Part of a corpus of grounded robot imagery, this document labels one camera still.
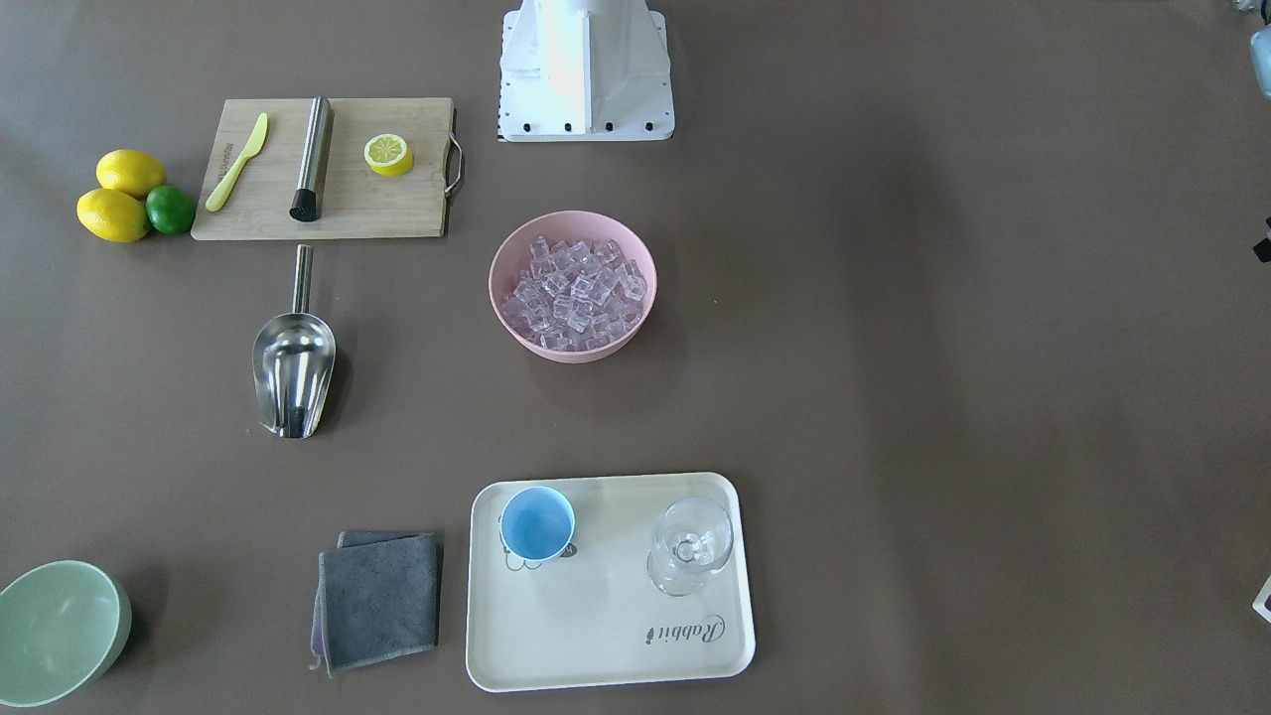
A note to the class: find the steel ice scoop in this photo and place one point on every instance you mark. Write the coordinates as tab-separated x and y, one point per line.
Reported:
293	362

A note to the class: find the pile of clear ice cubes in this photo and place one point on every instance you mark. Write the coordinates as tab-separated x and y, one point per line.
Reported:
573	295

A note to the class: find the light blue cup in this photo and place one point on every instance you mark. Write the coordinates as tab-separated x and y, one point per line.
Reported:
537	524

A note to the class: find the pink bowl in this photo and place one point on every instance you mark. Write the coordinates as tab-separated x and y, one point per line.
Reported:
572	224

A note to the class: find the clear wine glass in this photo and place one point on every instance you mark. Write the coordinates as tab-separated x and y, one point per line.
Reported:
690	543

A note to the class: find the cream serving tray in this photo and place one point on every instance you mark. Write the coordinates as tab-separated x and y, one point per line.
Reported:
594	618

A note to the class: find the bamboo cutting board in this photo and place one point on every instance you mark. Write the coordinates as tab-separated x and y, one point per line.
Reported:
355	202

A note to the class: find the half lemon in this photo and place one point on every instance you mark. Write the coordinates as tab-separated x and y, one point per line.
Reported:
388	155

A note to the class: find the grey folded cloth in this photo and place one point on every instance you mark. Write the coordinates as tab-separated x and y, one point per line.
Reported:
377	599

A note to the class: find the steel muddler black tip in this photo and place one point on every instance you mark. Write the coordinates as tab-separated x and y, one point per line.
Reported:
308	196

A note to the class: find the yellow plastic knife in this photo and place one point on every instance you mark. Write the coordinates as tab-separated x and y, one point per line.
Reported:
251	149

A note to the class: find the green lime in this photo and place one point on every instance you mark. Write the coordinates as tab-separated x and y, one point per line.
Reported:
170	210

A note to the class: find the yellow lemon lower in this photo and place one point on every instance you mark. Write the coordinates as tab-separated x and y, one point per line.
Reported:
112	215

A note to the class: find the yellow lemon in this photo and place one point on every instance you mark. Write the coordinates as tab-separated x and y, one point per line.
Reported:
133	172
112	215

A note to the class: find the yellow lemon upper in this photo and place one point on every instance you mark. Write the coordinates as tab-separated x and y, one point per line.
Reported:
133	172

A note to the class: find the green bowl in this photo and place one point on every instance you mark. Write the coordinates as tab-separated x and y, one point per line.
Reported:
62	625

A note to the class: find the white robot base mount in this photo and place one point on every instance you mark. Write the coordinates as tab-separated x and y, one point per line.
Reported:
584	71

